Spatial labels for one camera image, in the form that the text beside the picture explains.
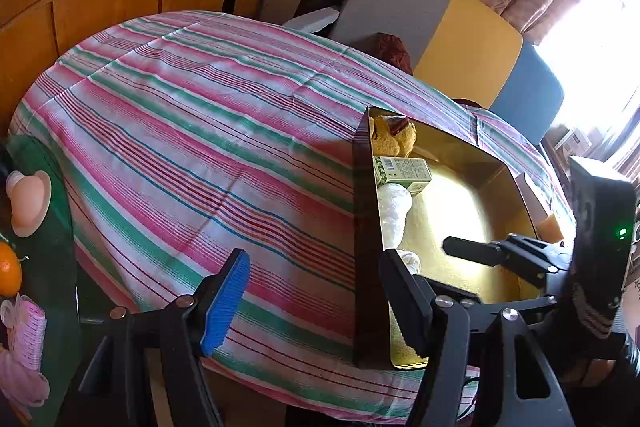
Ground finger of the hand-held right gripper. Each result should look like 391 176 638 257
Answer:
443 234 573 290
462 294 558 315

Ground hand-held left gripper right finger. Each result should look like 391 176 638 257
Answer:
378 250 576 427

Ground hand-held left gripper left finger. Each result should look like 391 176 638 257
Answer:
77 248 251 427

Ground black box with gold lining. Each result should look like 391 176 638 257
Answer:
352 106 543 370

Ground white plastic wrapped bundle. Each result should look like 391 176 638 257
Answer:
376 183 413 250

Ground green white small carton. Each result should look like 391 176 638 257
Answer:
372 156 432 194

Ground white appliance carton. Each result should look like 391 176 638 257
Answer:
552 127 593 158

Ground yellow plush toy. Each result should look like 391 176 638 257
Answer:
372 116 418 158

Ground pink green striped bedsheet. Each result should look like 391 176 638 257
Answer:
7 11 576 418

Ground green glass table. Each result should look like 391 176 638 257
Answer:
0 134 83 427

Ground pink hair rollers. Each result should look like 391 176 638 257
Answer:
0 294 51 408

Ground dark red cushion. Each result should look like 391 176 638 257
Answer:
370 33 415 75

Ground pink suction cup holder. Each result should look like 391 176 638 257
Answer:
5 169 52 238

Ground orange fruit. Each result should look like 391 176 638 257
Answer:
0 241 23 297

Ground grey yellow blue sofa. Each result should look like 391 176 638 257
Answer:
330 0 566 142

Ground white foam piece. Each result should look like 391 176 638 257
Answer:
282 6 341 36

